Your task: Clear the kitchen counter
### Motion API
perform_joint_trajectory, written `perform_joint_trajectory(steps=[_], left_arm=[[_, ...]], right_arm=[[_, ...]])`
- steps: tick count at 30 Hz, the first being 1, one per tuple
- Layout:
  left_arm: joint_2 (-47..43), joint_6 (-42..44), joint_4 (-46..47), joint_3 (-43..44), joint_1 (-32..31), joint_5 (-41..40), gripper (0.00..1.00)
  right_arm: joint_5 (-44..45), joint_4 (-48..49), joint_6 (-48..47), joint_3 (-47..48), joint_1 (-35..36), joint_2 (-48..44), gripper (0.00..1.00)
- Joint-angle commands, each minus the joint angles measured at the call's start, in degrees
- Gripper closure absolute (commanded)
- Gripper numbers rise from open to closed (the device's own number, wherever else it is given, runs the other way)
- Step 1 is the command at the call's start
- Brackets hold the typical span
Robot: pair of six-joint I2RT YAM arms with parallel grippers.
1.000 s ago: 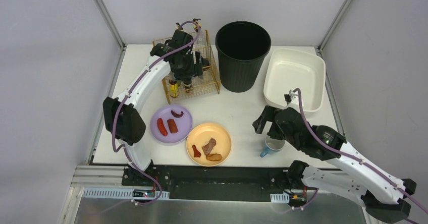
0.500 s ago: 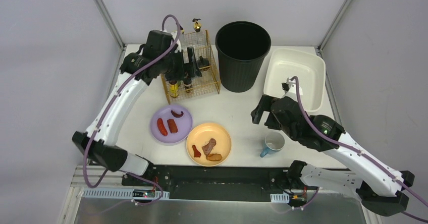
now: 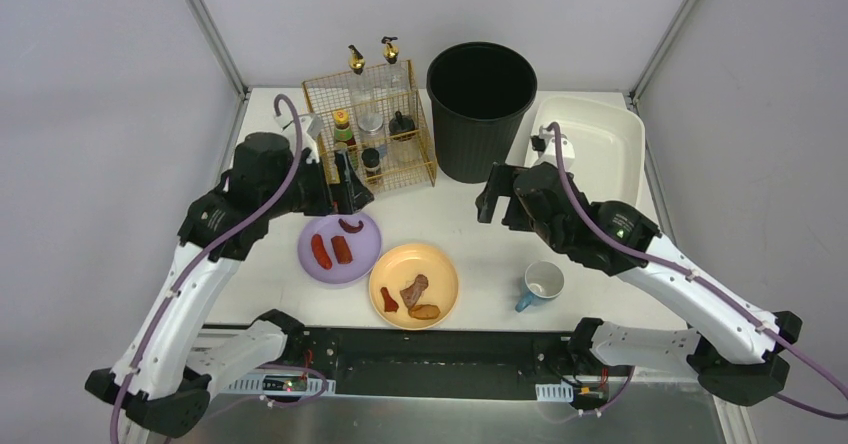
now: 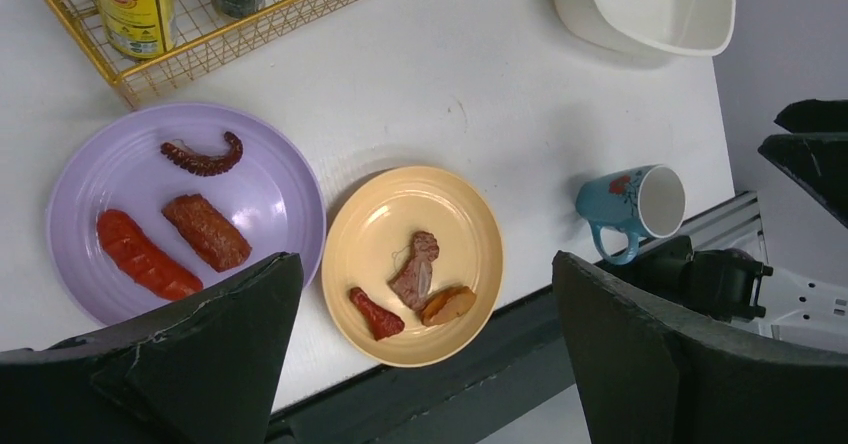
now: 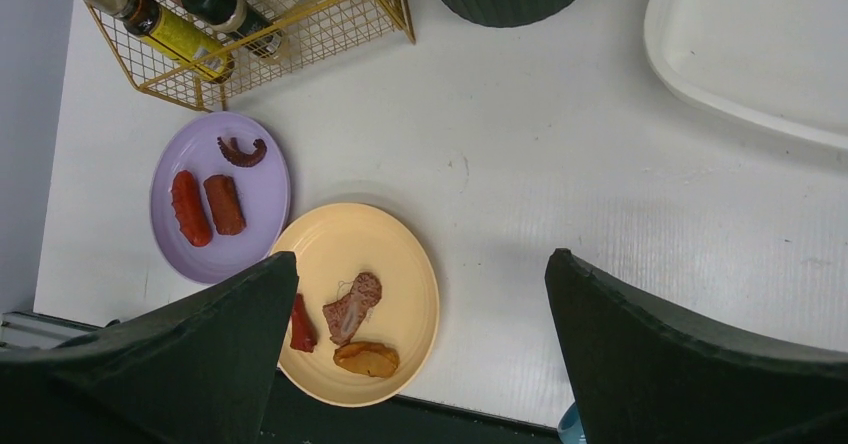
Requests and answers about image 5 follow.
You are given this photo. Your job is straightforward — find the purple plate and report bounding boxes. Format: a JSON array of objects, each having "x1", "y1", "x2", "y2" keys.
[{"x1": 150, "y1": 112, "x2": 291, "y2": 284}]

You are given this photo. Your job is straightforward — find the gold wire basket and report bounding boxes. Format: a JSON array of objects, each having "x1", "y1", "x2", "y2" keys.
[{"x1": 82, "y1": 0, "x2": 414, "y2": 111}]

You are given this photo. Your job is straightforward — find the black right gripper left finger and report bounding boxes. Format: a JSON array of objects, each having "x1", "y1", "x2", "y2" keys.
[{"x1": 1, "y1": 252, "x2": 299, "y2": 443}]

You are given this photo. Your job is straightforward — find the white square tub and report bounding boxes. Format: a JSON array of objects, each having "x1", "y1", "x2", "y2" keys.
[{"x1": 643, "y1": 0, "x2": 847, "y2": 151}]

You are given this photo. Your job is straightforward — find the blue mug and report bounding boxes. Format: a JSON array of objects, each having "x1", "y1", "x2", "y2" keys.
[{"x1": 556, "y1": 403, "x2": 587, "y2": 444}]

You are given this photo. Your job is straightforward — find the small black spice jar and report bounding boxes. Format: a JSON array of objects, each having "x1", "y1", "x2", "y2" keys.
[{"x1": 181, "y1": 0, "x2": 290, "y2": 62}]

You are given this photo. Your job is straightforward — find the brown sausage piece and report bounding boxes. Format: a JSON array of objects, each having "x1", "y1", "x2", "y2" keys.
[{"x1": 203, "y1": 174, "x2": 247, "y2": 236}]

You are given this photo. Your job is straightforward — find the red sausage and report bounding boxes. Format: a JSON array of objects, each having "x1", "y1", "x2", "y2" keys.
[{"x1": 171, "y1": 170, "x2": 212, "y2": 247}]

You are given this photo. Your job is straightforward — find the orange plate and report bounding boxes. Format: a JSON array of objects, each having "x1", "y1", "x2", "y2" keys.
[{"x1": 271, "y1": 203, "x2": 440, "y2": 408}]

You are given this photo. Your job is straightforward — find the orange fried patty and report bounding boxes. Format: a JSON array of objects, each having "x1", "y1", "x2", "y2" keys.
[{"x1": 333, "y1": 341, "x2": 400, "y2": 379}]

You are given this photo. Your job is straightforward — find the red chicken drumstick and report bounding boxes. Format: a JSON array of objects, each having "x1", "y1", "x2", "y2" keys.
[{"x1": 289, "y1": 293, "x2": 318, "y2": 353}]

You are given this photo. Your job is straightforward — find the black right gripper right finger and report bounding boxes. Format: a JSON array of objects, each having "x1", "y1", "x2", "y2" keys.
[{"x1": 545, "y1": 249, "x2": 847, "y2": 443}]

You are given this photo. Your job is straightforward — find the small yellow label bottle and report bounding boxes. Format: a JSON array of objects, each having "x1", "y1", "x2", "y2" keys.
[{"x1": 84, "y1": 0, "x2": 235, "y2": 83}]

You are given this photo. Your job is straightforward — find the brown meat slice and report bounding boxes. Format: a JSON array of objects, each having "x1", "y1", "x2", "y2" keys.
[{"x1": 322, "y1": 272, "x2": 382, "y2": 346}]

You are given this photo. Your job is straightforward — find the dark octopus tentacle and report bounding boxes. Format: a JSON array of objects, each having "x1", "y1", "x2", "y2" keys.
[{"x1": 217, "y1": 137, "x2": 268, "y2": 168}]

